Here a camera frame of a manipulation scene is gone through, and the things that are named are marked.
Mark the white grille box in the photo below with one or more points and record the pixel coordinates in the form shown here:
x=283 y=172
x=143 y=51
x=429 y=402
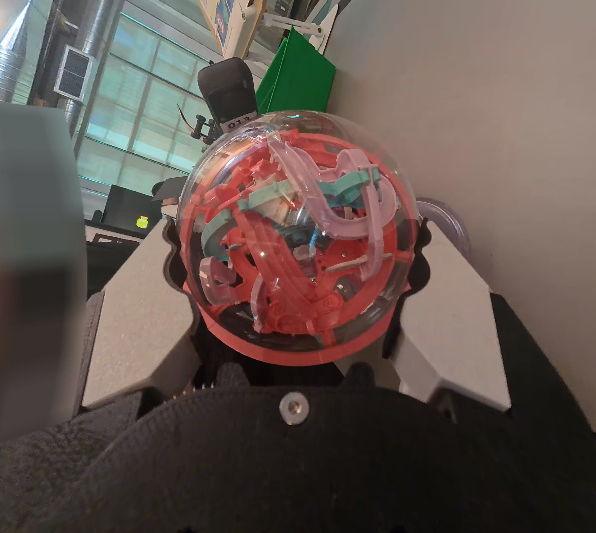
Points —
x=73 y=71

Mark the clear red maze ball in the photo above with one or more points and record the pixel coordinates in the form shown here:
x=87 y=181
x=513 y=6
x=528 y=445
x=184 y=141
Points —
x=298 y=239

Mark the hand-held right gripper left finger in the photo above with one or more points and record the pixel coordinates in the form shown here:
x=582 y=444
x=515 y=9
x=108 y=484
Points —
x=144 y=337

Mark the black monitor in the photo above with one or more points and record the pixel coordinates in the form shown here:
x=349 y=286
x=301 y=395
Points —
x=121 y=211

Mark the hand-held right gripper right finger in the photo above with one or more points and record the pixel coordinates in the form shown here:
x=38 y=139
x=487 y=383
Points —
x=451 y=337

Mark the clear plastic ball stand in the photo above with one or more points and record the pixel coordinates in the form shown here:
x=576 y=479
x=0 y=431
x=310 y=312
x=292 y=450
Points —
x=449 y=216

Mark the white sign bracket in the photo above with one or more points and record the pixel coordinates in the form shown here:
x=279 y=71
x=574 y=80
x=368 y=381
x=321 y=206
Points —
x=288 y=23

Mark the silver ventilation duct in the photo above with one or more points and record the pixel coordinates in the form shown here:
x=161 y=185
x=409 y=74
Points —
x=100 y=6

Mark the green box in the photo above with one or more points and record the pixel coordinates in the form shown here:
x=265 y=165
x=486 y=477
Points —
x=298 y=71

